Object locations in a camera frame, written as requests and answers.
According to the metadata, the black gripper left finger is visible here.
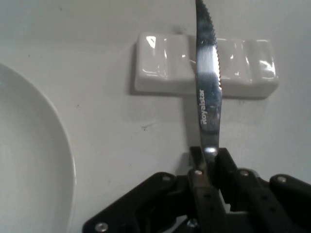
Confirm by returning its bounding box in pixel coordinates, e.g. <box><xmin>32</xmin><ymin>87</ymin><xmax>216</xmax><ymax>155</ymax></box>
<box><xmin>82</xmin><ymin>146</ymin><xmax>231</xmax><ymax>233</ymax></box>

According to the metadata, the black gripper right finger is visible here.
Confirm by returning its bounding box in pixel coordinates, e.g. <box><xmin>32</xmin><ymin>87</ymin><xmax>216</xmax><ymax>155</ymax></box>
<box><xmin>210</xmin><ymin>147</ymin><xmax>311</xmax><ymax>233</ymax></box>

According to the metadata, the serrated steel table knife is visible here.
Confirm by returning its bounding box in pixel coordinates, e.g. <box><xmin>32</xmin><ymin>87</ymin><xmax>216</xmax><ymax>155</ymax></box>
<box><xmin>193</xmin><ymin>0</ymin><xmax>224</xmax><ymax>170</ymax></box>

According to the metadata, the round white ceramic plate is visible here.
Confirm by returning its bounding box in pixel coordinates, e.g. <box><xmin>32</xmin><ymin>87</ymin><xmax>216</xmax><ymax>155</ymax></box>
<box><xmin>0</xmin><ymin>63</ymin><xmax>79</xmax><ymax>233</ymax></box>

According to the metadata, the white ceramic cutlery rest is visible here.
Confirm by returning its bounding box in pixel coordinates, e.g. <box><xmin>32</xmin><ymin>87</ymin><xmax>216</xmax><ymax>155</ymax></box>
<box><xmin>133</xmin><ymin>32</ymin><xmax>280</xmax><ymax>99</ymax></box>

